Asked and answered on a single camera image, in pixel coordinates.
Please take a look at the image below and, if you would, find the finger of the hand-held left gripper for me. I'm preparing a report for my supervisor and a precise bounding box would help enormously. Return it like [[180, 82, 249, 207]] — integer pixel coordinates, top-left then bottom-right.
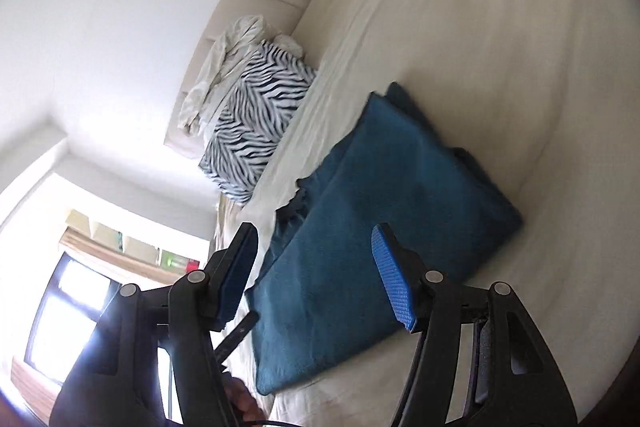
[[214, 311, 261, 365]]

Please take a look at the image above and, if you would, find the white crumpled duvet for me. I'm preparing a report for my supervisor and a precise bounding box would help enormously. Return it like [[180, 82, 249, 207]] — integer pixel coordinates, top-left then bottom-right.
[[179, 16, 306, 140]]

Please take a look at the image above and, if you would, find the person's left hand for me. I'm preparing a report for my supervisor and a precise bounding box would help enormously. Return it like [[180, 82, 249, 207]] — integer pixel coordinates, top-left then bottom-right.
[[220, 377, 262, 427]]

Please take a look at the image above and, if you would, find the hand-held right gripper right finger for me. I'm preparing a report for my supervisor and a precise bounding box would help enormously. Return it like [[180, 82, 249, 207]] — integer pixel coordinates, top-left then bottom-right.
[[371, 222, 578, 427]]

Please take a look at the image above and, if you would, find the white wall shelf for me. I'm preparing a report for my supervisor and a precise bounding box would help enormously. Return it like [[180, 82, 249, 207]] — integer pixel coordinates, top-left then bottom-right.
[[65, 207, 211, 273]]

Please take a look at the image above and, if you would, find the zebra print pillow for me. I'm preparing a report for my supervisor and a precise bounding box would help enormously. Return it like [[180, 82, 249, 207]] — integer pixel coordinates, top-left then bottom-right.
[[198, 39, 318, 206]]

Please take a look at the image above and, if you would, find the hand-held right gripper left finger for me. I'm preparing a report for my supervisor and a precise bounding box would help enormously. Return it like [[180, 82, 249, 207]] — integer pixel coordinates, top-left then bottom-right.
[[50, 221, 261, 427]]

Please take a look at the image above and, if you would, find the dark teal sweater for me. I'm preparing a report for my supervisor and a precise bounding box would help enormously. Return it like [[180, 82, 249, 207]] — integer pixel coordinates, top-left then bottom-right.
[[244, 81, 524, 395]]

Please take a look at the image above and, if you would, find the dark framed window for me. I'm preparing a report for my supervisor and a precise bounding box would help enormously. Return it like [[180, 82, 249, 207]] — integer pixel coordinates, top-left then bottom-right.
[[22, 252, 121, 373]]

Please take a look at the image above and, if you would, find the bed with beige sheet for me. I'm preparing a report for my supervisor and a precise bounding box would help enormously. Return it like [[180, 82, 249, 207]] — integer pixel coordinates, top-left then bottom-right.
[[212, 0, 640, 427]]

